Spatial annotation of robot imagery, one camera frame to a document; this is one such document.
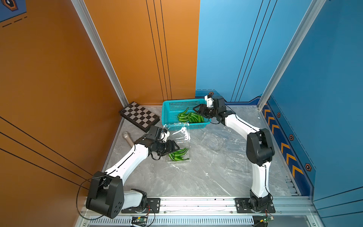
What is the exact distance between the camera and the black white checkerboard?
1.07m

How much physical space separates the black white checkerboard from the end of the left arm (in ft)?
1.19

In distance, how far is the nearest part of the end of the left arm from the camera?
62 centimetres
